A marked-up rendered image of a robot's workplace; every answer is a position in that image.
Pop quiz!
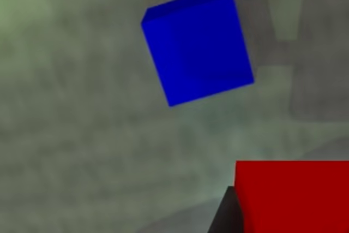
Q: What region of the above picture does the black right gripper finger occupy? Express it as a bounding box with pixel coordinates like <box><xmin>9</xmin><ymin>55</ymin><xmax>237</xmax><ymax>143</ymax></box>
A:
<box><xmin>207</xmin><ymin>186</ymin><xmax>245</xmax><ymax>233</ymax></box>

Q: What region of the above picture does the red cube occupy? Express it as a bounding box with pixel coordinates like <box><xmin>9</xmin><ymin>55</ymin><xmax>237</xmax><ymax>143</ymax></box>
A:
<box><xmin>234</xmin><ymin>160</ymin><xmax>349</xmax><ymax>233</ymax></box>

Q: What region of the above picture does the blue cube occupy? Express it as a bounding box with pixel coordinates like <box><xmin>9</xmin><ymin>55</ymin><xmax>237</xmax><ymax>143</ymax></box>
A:
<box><xmin>140</xmin><ymin>0</ymin><xmax>255</xmax><ymax>108</ymax></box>

